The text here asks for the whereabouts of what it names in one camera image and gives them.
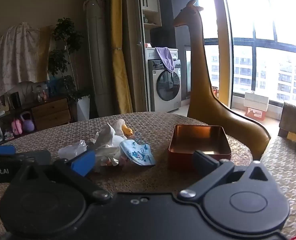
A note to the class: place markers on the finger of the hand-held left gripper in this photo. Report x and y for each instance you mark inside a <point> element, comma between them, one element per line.
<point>0,150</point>
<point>38,157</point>

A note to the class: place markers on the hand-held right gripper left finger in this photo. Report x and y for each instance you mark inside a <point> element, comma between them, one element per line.
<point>83,163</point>

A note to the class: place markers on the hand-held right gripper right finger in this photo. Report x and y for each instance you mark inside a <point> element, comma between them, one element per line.
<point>204,161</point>

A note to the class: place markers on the red metal tin box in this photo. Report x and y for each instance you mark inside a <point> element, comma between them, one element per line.
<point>187,140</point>

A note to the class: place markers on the white mesh bag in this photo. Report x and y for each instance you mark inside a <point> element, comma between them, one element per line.
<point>105,140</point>

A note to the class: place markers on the blue cartoon plastic packet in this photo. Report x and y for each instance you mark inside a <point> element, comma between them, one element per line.
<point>138,155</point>

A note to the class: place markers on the pink kettlebell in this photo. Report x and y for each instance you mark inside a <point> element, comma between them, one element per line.
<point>16,128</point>

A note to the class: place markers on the purple kettlebell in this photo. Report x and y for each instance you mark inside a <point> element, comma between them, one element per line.
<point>28,125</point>

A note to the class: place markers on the wooden drawer cabinet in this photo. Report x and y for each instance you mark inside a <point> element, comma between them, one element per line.
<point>50,113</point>

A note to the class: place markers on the gold patterned tablecloth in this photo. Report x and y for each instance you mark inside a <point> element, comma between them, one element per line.
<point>148,180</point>

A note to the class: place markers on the grey animal figure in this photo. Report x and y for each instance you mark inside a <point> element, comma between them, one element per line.
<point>28,90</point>

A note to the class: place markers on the brown leather giraffe chair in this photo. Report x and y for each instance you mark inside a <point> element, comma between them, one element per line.
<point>202,92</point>

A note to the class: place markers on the red jug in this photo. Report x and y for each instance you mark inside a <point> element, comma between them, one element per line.
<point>215,92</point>

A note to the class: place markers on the red cardboard box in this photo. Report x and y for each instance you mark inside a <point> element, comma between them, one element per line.
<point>256,114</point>

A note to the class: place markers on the red and white box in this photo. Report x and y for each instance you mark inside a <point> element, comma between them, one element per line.
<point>256,101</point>

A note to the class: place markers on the white washing machine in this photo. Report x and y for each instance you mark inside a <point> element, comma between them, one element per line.
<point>164,90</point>

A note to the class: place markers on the patterned sofa cover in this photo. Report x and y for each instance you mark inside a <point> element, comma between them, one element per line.
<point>287,170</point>

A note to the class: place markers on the floral cloth cover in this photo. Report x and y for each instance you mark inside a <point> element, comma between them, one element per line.
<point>15,60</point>

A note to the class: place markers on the potted green plant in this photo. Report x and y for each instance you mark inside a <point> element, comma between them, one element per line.
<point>63,62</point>

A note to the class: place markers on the beige upholstered chair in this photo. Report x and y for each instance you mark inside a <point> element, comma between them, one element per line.
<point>294,116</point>

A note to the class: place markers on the white standing air conditioner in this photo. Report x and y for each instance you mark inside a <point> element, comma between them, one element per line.
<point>98,55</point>

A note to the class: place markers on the purple cloth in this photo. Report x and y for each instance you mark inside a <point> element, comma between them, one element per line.
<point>166,57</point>

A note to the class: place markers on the yellow curtain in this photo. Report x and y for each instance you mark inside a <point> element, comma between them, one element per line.
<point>119,55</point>

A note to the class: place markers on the black framed window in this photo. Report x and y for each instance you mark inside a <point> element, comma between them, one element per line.
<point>275,17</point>

